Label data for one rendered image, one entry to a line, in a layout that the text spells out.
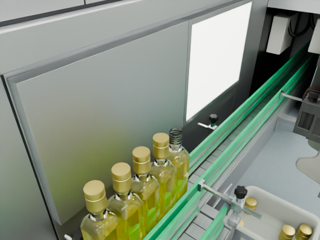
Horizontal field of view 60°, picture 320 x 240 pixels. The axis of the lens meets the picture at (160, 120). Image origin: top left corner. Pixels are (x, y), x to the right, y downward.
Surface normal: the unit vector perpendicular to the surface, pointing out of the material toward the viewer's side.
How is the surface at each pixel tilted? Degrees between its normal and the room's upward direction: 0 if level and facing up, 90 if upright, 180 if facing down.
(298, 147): 0
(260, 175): 0
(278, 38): 90
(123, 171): 0
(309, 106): 90
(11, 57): 90
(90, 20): 90
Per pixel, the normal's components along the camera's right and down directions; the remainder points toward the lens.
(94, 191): 0.00, -0.83
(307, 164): -0.61, 0.29
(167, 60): 0.79, 0.34
